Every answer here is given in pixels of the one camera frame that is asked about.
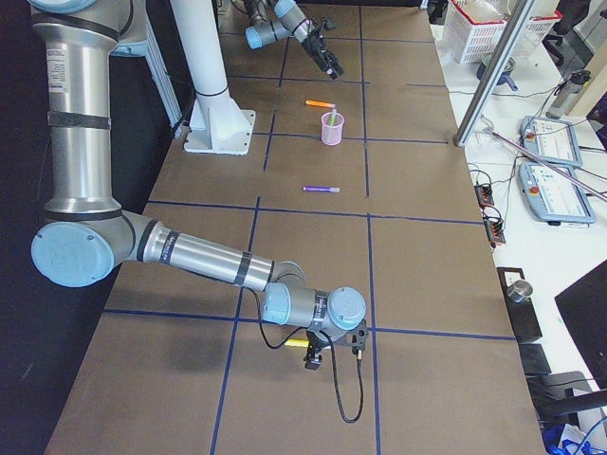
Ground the aluminium frame post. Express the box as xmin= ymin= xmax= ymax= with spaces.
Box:
xmin=453 ymin=0 xmax=540 ymax=147

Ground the yellow marker pen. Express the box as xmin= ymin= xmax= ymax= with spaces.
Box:
xmin=285 ymin=338 xmax=309 ymax=349

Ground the pink mesh pen holder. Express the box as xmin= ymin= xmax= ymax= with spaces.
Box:
xmin=321 ymin=112 xmax=344 ymax=146

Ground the near teach pendant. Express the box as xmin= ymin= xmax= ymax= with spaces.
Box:
xmin=518 ymin=162 xmax=596 ymax=226

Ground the grey water bottle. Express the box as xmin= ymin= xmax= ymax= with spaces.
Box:
xmin=545 ymin=69 xmax=592 ymax=119

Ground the small steel cup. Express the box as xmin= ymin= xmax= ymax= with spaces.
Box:
xmin=506 ymin=280 xmax=533 ymax=303

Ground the black box under cup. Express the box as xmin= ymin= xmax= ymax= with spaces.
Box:
xmin=497 ymin=266 xmax=543 ymax=343

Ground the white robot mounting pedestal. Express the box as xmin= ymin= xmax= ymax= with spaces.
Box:
xmin=171 ymin=0 xmax=256 ymax=155

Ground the blue pot with lid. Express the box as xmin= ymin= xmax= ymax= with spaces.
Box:
xmin=476 ymin=52 xmax=522 ymax=92

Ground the orange relay board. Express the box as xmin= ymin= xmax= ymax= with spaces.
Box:
xmin=474 ymin=183 xmax=494 ymax=208
xmin=483 ymin=215 xmax=506 ymax=247

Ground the far teach pendant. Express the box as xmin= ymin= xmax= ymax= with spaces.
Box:
xmin=520 ymin=116 xmax=582 ymax=168

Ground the purple marker pen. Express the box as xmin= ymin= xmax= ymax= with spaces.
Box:
xmin=303 ymin=186 xmax=340 ymax=193

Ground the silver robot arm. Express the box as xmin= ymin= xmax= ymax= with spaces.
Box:
xmin=230 ymin=0 xmax=344 ymax=80
xmin=31 ymin=1 xmax=367 ymax=369

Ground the orange marker pen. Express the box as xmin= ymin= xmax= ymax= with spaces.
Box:
xmin=304 ymin=100 xmax=336 ymax=109

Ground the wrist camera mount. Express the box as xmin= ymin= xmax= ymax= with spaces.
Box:
xmin=314 ymin=17 xmax=336 ymax=34
xmin=342 ymin=318 xmax=369 ymax=358

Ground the white red plastic basket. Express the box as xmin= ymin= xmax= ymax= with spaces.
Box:
xmin=441 ymin=1 xmax=562 ymax=64

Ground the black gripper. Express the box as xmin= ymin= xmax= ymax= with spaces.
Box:
xmin=303 ymin=33 xmax=344 ymax=80
xmin=304 ymin=333 xmax=328 ymax=370

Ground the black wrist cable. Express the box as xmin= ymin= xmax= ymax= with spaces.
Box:
xmin=255 ymin=288 xmax=365 ymax=425

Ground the upper orange relay board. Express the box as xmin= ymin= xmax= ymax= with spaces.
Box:
xmin=474 ymin=183 xmax=494 ymax=208

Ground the lower orange relay board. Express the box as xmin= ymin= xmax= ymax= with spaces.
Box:
xmin=483 ymin=215 xmax=506 ymax=247

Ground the teach pendant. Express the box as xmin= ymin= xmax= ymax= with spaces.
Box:
xmin=518 ymin=162 xmax=596 ymax=226
xmin=520 ymin=116 xmax=582 ymax=168

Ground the long metal rod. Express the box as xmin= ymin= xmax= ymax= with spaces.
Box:
xmin=487 ymin=130 xmax=607 ymax=200

